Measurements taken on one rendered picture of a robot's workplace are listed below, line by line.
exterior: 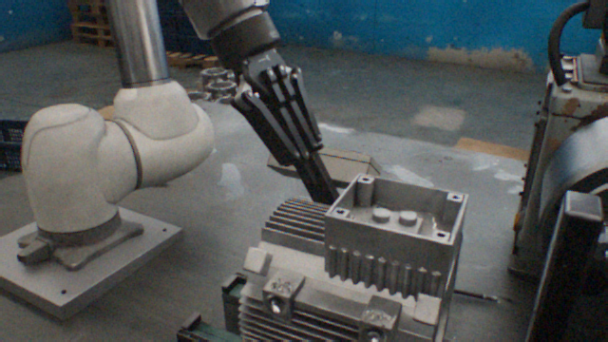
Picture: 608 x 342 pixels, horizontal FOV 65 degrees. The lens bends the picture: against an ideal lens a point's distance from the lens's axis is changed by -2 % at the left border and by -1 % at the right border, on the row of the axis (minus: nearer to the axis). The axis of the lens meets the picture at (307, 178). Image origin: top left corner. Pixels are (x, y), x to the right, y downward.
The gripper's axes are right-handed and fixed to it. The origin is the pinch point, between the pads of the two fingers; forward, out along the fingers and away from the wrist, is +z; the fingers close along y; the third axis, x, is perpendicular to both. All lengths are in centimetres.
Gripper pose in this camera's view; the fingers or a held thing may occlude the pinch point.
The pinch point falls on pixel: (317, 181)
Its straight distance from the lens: 58.1
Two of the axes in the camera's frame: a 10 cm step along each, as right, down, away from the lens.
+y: 4.4, -4.0, 8.0
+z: 4.5, 8.7, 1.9
